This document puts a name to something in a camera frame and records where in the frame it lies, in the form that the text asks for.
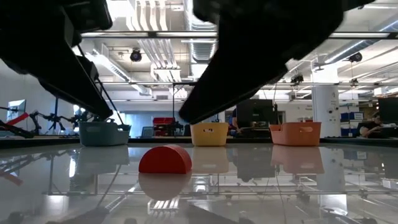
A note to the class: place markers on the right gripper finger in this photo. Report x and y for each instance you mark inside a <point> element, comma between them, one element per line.
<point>227,84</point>

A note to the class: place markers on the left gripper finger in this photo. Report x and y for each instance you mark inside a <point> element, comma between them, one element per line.
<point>84,93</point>
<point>91,67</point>

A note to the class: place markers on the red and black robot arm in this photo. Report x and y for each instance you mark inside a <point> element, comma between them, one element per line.
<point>18,119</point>

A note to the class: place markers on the person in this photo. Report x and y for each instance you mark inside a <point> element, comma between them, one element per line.
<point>234,119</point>
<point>371,127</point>

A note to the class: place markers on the dark teal plastic bin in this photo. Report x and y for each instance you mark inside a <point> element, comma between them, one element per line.
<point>102,135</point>

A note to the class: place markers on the yellow plastic bin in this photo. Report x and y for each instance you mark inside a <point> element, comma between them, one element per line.
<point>208,137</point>

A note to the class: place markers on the lit desktop monitor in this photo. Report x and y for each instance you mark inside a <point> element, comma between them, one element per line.
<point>17,109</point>

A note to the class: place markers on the red storage crates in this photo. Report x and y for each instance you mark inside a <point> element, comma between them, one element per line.
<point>163,121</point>

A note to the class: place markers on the gray office chair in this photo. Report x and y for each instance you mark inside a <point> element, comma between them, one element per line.
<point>147,132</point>

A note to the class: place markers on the orange plastic bin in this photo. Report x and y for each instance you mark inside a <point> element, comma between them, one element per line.
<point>295,135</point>

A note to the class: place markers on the white round column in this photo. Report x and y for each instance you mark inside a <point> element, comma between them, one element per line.
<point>325,105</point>

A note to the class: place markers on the blue storage bins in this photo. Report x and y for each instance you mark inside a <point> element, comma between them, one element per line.
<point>351,116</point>

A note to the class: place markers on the black ceiling camera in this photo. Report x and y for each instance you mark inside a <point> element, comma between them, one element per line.
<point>136,56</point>
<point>355,57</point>

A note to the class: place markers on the black overhead frame beam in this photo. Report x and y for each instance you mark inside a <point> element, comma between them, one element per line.
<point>124,35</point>

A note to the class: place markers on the thin black frame rail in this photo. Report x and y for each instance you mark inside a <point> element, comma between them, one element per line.
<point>140,83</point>

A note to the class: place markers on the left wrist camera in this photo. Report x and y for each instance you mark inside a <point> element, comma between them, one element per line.
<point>90,15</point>

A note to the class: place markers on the black aluminium table frame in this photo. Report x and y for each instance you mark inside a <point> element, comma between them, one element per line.
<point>46,141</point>

